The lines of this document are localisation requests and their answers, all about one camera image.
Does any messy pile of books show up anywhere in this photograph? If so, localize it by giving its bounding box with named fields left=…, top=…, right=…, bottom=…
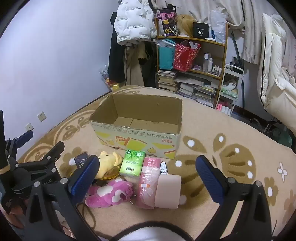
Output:
left=174, top=74, right=220, bottom=107

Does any black box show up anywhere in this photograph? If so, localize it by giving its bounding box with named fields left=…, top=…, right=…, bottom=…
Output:
left=193, top=22, right=208, bottom=39

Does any yellow bear plush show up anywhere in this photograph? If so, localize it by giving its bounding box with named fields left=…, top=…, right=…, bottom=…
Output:
left=96, top=151, right=123, bottom=180

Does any green tissue pack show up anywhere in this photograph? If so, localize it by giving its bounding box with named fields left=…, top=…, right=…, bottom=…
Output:
left=119, top=150, right=146, bottom=178

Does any white puffer jacket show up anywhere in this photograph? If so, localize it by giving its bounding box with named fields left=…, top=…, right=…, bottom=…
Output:
left=114, top=0, right=158, bottom=45

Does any teal bag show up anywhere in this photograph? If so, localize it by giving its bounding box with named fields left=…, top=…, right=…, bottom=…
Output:
left=158, top=39, right=176, bottom=71

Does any blonde wig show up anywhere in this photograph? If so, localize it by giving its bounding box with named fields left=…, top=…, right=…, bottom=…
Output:
left=174, top=14, right=195, bottom=38

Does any pink bear plush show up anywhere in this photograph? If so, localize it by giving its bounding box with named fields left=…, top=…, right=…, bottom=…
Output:
left=85, top=177, right=134, bottom=208

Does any white black-trimmed plush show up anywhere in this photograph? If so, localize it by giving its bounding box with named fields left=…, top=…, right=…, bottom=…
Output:
left=99, top=221, right=192, bottom=241

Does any dark hanging garment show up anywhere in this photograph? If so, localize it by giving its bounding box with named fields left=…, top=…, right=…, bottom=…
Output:
left=139, top=41, right=159, bottom=88

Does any wooden shelf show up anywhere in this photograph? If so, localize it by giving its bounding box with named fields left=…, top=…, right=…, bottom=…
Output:
left=155, top=17, right=228, bottom=108

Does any black hanging coat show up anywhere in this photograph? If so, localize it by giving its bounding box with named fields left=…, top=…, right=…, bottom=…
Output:
left=108, top=11, right=126, bottom=84

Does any stack of books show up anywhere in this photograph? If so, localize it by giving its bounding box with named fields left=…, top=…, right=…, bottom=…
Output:
left=158, top=70, right=178, bottom=93

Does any pink sponge block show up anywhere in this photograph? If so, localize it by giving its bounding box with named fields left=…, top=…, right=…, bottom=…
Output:
left=154, top=174, right=182, bottom=208

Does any beige patterned rug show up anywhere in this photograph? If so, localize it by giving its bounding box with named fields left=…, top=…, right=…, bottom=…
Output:
left=17, top=85, right=296, bottom=241

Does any white plastic bag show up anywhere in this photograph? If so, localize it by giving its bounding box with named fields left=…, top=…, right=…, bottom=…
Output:
left=208, top=10, right=226, bottom=44

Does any black chair base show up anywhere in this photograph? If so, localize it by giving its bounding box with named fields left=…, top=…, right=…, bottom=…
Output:
left=252, top=117, right=279, bottom=135

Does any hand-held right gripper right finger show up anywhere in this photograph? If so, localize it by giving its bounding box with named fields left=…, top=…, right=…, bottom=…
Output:
left=195, top=155, right=272, bottom=241

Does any pink plastic tissue packet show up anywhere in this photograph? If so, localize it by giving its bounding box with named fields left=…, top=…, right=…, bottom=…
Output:
left=135, top=157, right=162, bottom=209

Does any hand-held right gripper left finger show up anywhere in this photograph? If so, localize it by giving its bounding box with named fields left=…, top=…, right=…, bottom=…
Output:
left=24, top=155, right=100, bottom=241

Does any printed cardboard box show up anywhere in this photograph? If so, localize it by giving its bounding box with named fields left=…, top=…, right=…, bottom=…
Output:
left=89, top=93, right=183, bottom=160

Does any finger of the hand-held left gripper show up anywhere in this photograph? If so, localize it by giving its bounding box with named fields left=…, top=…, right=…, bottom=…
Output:
left=5, top=131, right=34, bottom=163
left=14, top=141, right=65, bottom=176

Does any beige hanging coat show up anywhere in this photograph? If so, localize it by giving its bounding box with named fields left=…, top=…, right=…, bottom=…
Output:
left=124, top=43, right=145, bottom=86

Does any green plastic bag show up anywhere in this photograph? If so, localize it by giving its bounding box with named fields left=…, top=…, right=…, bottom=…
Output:
left=272, top=128, right=293, bottom=149

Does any patterned black pink bag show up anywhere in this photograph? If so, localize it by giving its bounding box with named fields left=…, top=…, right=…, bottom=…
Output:
left=157, top=4, right=177, bottom=37

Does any pile of colourful packets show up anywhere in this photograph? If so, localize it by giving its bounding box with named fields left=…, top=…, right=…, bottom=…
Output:
left=99, top=67, right=121, bottom=92

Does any red patterned bag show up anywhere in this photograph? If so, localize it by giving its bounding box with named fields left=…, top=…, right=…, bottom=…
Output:
left=173, top=40, right=201, bottom=72

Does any white trolley cart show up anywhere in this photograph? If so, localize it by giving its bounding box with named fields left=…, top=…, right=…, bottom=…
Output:
left=217, top=64, right=245, bottom=116

